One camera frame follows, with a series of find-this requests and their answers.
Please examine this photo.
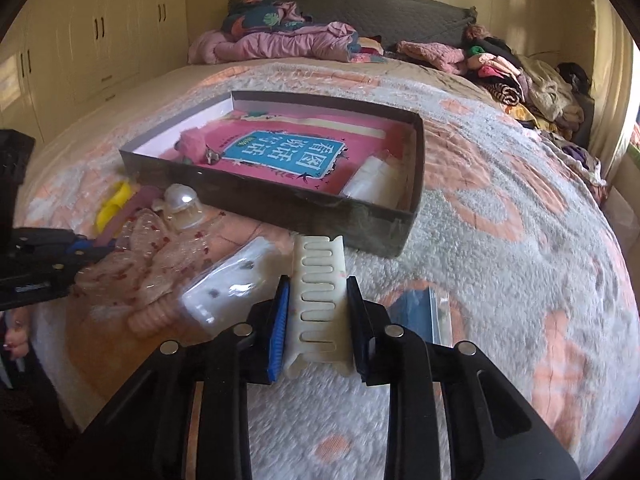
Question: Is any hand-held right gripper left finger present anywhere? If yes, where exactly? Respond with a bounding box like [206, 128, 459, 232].
[60, 275, 293, 480]

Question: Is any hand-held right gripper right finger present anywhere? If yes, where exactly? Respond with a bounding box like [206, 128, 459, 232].
[346, 276, 583, 480]

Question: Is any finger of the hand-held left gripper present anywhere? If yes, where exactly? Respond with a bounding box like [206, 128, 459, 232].
[0, 260, 81, 311]
[10, 227, 118, 267]

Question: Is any white hair claw clip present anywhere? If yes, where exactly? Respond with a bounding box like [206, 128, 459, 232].
[285, 234, 357, 378]

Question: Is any yellow bangle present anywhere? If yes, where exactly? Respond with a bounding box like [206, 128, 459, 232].
[96, 180, 136, 236]

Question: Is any blue card plastic packet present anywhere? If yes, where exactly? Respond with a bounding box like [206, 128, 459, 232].
[387, 287, 453, 346]

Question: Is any pink sequin bow hair clip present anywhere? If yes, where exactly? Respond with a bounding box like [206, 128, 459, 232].
[75, 207, 216, 306]

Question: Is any pink coil hair tie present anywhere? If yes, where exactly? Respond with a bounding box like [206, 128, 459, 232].
[125, 300, 186, 336]

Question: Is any grey cardboard box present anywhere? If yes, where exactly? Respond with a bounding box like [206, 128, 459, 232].
[119, 91, 425, 260]

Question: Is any person's left hand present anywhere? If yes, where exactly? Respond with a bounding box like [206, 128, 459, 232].
[0, 307, 33, 361]

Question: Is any plastic bag with earring card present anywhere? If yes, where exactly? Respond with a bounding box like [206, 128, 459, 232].
[180, 236, 296, 333]

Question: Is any pale pink hair accessory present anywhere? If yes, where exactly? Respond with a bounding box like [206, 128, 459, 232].
[127, 185, 166, 221]

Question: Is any clear dome hair ornament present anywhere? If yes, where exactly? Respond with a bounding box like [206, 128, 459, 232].
[152, 183, 201, 231]

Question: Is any cream wardrobe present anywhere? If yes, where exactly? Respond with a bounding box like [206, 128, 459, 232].
[0, 0, 188, 146]

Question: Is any plastic bag with white item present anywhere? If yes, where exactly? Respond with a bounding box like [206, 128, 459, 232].
[340, 155, 408, 201]

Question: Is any peach and white fleece blanket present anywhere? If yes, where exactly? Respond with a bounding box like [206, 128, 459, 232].
[15, 60, 640, 480]

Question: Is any pink book with blue label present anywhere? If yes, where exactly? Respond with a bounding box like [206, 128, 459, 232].
[190, 112, 418, 196]

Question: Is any pink quilt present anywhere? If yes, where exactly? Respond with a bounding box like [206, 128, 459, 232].
[187, 20, 361, 65]

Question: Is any pink knit garment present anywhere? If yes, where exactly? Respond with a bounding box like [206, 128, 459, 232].
[397, 40, 471, 73]

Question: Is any dark floral pillow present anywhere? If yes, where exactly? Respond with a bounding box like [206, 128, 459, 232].
[222, 0, 313, 36]

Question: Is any pile of clothes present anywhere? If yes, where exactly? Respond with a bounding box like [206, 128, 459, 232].
[462, 25, 601, 151]

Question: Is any grey quilted headboard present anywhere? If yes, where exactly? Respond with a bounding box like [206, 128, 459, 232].
[227, 0, 478, 48]

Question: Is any black bag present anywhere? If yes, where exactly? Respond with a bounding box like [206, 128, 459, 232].
[555, 62, 591, 93]

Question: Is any cream curtain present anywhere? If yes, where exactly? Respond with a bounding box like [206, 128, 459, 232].
[590, 0, 636, 196]

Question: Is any pink fuzzy hair tie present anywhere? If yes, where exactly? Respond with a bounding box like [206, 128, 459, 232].
[174, 127, 226, 166]

